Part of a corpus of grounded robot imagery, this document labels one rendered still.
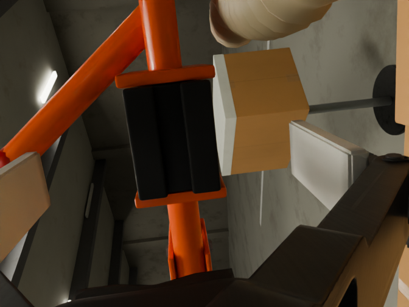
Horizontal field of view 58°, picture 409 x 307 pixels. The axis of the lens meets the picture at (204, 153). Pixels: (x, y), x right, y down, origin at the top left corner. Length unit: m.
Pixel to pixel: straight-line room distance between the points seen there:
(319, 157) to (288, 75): 1.75
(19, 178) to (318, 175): 0.13
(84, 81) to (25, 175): 0.09
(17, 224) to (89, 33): 9.58
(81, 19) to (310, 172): 9.53
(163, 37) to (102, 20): 9.36
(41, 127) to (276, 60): 1.75
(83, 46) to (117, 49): 9.63
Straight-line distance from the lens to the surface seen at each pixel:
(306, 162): 0.18
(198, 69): 0.22
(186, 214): 0.25
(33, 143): 0.27
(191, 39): 9.68
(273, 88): 1.84
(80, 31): 9.76
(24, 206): 0.18
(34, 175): 0.20
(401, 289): 1.50
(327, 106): 2.19
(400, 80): 0.51
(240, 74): 1.88
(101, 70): 0.26
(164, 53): 0.23
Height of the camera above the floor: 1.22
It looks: 3 degrees down
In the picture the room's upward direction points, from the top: 97 degrees counter-clockwise
